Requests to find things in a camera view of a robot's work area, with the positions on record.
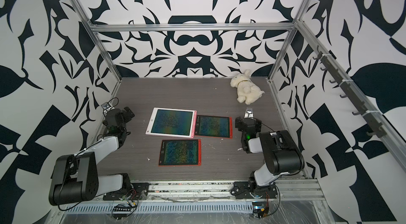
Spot red tablet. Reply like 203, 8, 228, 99
195, 115, 233, 138
159, 139, 202, 166

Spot pink white writing tablet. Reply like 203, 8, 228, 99
146, 108, 197, 139

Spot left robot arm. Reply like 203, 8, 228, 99
48, 107, 134, 206

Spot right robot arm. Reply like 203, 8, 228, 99
235, 117, 305, 188

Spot white plush bunny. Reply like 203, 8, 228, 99
230, 70, 265, 105

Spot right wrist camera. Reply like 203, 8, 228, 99
244, 107, 254, 118

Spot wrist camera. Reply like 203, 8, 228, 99
244, 107, 254, 118
101, 102, 114, 114

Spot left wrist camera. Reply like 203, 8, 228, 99
101, 102, 114, 114

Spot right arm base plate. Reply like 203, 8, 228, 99
230, 181, 279, 199

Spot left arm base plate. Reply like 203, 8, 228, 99
103, 183, 150, 201

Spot black wall hook rack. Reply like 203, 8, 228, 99
314, 46, 387, 138

